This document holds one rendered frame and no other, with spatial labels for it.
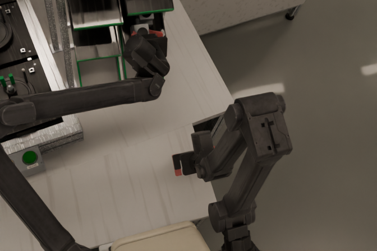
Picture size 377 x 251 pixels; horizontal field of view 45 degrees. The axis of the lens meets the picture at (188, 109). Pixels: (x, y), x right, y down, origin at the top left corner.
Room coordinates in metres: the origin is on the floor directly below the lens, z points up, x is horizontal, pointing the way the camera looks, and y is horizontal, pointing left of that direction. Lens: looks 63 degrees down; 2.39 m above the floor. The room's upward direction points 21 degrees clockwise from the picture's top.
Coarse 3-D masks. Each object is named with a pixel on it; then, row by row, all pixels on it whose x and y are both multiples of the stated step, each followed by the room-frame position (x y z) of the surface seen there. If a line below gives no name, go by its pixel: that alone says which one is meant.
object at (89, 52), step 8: (72, 24) 0.72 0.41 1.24; (72, 32) 0.69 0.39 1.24; (80, 32) 0.71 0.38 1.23; (88, 32) 0.72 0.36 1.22; (96, 32) 0.74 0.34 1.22; (104, 32) 0.75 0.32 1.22; (112, 32) 0.76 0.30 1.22; (80, 40) 0.69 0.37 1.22; (88, 40) 0.70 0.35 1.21; (96, 40) 0.72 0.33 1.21; (104, 40) 0.73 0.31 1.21; (112, 40) 0.74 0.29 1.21; (80, 48) 0.67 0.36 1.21; (88, 48) 0.69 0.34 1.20; (96, 48) 0.70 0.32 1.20; (104, 48) 0.71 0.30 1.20; (112, 48) 0.72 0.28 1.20; (80, 56) 0.66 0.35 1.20; (88, 56) 0.67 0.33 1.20; (96, 56) 0.68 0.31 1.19; (104, 56) 0.69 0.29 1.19; (112, 56) 0.69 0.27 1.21; (120, 56) 0.71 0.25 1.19
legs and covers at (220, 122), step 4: (220, 116) 0.85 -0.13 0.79; (208, 120) 0.88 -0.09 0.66; (212, 120) 0.87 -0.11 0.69; (216, 120) 0.85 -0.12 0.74; (220, 120) 0.87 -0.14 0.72; (196, 124) 0.78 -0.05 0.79; (200, 124) 0.97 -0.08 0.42; (204, 124) 0.95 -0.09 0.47; (208, 124) 0.87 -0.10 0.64; (212, 124) 0.86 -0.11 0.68; (216, 124) 0.85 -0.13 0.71; (220, 124) 0.87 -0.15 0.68; (196, 128) 0.98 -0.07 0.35; (200, 128) 0.96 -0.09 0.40; (204, 128) 0.88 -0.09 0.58; (208, 128) 0.87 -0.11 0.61; (212, 128) 0.85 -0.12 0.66; (216, 128) 0.86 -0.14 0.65; (212, 132) 0.85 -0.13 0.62; (216, 132) 0.87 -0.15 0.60; (212, 136) 0.87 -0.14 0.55; (212, 140) 0.87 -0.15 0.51
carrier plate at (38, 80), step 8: (16, 64) 0.66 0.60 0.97; (24, 64) 0.67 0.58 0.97; (32, 64) 0.68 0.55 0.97; (40, 64) 0.69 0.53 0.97; (0, 72) 0.61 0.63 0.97; (8, 72) 0.62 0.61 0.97; (16, 72) 0.63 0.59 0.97; (40, 72) 0.67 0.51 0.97; (0, 80) 0.59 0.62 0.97; (32, 80) 0.63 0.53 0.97; (40, 80) 0.64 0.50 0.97; (40, 88) 0.61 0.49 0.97; (48, 88) 0.62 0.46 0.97; (40, 120) 0.50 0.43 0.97; (48, 120) 0.51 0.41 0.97; (56, 120) 0.53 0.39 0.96; (16, 128) 0.45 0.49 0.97; (24, 128) 0.46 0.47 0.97; (32, 128) 0.47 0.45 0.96; (8, 136) 0.42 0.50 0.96
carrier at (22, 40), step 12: (0, 12) 0.83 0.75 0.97; (12, 12) 0.85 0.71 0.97; (0, 24) 0.77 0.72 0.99; (12, 24) 0.80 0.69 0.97; (24, 24) 0.82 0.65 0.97; (0, 36) 0.73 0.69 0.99; (12, 36) 0.75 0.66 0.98; (24, 36) 0.77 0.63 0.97; (0, 48) 0.69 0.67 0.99; (12, 48) 0.71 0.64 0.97; (0, 60) 0.65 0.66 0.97; (12, 60) 0.67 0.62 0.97; (24, 60) 0.69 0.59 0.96
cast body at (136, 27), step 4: (136, 20) 0.80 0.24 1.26; (136, 24) 0.79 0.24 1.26; (144, 24) 0.78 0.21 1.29; (132, 28) 0.76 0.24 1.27; (136, 28) 0.76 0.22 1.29; (140, 28) 0.76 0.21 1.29; (144, 28) 0.76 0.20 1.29; (148, 28) 0.78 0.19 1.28; (136, 32) 0.75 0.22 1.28; (140, 32) 0.75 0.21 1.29; (144, 32) 0.75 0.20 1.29; (148, 32) 0.76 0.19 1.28
